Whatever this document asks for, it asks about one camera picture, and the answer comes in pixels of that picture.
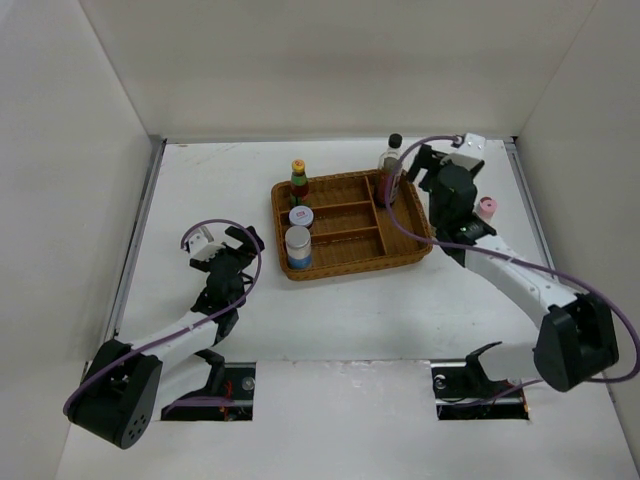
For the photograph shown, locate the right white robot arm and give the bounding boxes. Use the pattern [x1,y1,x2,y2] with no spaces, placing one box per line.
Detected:
[406,144,619,396]

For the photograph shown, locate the silver-capped blue label shaker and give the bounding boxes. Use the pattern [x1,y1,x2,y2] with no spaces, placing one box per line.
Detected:
[285,226,312,269]

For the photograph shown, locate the tall dark soy sauce bottle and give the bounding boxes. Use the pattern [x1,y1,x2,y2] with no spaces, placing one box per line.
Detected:
[374,133,403,208]

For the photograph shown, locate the woven wicker divided tray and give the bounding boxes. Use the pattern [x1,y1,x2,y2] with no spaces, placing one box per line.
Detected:
[271,170,432,281]

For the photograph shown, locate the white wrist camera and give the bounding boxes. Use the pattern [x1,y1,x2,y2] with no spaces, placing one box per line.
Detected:
[182,226,223,261]
[448,133,487,171]

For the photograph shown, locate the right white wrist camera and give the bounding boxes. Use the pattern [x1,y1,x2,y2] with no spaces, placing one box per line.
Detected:
[448,133,487,171]

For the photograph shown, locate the small jar white lid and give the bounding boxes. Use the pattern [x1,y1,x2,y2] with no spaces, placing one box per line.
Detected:
[288,205,315,230]

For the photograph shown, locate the red sauce bottle green label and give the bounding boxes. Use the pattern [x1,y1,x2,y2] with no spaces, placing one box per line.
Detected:
[290,159,310,207]

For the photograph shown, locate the pink-capped spice bottle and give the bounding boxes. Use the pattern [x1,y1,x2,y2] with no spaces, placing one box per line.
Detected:
[476,196,497,222]

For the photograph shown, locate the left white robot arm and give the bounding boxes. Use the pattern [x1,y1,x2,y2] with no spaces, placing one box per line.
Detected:
[63,221,264,450]

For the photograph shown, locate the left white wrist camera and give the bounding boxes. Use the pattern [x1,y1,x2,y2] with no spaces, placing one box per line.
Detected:
[182,226,223,261]

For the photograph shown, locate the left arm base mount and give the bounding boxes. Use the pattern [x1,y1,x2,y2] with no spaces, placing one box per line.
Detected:
[154,349,257,422]

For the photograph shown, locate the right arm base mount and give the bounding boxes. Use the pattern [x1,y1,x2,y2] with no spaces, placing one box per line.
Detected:
[430,342,529,421]

